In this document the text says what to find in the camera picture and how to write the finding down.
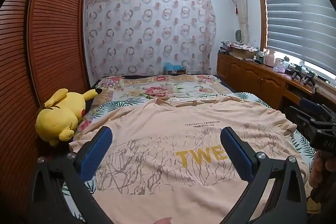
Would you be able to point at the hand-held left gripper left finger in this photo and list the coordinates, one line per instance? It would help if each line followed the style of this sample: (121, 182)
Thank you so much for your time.
(95, 153)

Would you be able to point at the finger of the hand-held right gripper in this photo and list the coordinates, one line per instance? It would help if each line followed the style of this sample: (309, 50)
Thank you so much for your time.
(299, 117)
(311, 104)

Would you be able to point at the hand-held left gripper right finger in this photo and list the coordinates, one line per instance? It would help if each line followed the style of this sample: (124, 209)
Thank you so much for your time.
(236, 153)

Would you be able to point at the beige printed t-shirt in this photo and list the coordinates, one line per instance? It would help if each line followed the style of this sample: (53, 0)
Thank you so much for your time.
(162, 140)

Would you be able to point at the person's right hand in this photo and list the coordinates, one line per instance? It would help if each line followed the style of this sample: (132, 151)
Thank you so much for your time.
(317, 174)

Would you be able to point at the person's left hand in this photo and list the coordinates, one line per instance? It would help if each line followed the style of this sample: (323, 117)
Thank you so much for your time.
(162, 220)

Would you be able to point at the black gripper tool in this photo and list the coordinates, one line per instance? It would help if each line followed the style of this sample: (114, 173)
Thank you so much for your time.
(309, 78)
(297, 72)

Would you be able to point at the palm leaf blanket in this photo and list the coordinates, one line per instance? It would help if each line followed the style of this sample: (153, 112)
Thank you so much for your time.
(78, 195)

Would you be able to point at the yellow plush toy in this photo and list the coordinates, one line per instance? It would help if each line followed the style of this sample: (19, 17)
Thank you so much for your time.
(60, 116)

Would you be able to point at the pink bottle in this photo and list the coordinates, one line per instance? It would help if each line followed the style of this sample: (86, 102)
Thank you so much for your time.
(271, 58)

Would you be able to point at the wooden cabinet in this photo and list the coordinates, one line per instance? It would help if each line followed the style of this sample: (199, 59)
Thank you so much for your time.
(252, 77)

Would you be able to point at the floral blanket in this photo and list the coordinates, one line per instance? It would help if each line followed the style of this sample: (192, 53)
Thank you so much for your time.
(136, 88)

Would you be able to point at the open cardboard box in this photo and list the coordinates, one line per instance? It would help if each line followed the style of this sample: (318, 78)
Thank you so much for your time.
(242, 53)

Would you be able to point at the grey window blind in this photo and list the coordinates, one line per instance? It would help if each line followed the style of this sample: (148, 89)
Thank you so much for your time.
(296, 16)

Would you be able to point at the small round fan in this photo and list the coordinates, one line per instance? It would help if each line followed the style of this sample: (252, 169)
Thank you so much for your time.
(239, 36)

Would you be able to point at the small cardboard box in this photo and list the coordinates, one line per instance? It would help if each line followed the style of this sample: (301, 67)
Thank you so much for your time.
(175, 72)

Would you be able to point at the blue cloth bundle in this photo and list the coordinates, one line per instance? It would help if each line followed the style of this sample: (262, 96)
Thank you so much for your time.
(173, 66)

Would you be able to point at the wooden louvered wardrobe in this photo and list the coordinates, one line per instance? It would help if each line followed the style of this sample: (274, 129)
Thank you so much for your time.
(52, 43)

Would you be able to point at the red tassel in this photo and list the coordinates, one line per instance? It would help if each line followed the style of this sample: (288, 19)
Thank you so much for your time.
(237, 8)

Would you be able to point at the cream tied curtain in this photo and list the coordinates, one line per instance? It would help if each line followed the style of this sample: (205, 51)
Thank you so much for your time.
(242, 3)

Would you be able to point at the circle patterned hanging cloth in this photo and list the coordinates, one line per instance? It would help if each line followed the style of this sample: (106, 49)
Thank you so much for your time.
(149, 29)

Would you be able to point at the wooden window frame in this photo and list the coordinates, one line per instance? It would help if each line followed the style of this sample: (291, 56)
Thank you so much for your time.
(260, 11)

